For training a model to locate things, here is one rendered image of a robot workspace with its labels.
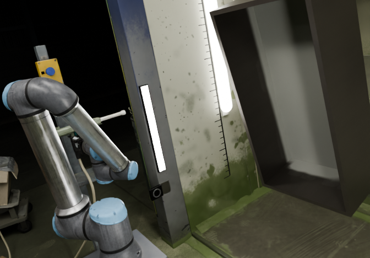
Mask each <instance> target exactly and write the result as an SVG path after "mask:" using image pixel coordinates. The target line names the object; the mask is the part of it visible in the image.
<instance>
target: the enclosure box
mask: <svg viewBox="0 0 370 258"><path fill-rule="evenodd" d="M209 13H210V17H211V20H212V23H213V26H214V30H215V33H216V37H217V40H218V42H219V46H220V49H221V53H222V56H223V59H224V62H225V66H226V69H227V72H228V76H229V78H230V82H231V85H232V89H233V92H234V95H235V98H236V101H237V105H238V108H239V111H240V114H241V118H242V121H243V124H244V127H245V130H246V134H247V137H248V140H249V144H250V147H251V150H252V153H253V156H254V160H255V163H256V166H257V169H258V173H259V176H260V179H261V182H262V185H263V186H265V187H267V188H270V189H273V190H275V191H278V192H282V193H284V194H287V195H290V196H292V197H295V198H298V199H300V200H304V201H306V202H309V203H312V204H314V205H317V206H321V207H323V208H326V209H329V210H331V211H334V212H337V213H340V214H343V215H345V216H348V217H352V215H353V214H354V213H355V212H356V210H357V209H358V208H359V206H360V205H361V204H362V202H363V201H364V200H365V198H366V197H367V196H368V195H369V193H370V103H369V95H368V87H367V79H366V71H365V66H364V58H363V50H362V42H361V34H360V26H359V21H358V12H357V4H356V0H235V1H232V2H230V3H228V4H226V5H224V6H221V7H219V8H216V9H214V10H212V11H210V12H209Z"/></svg>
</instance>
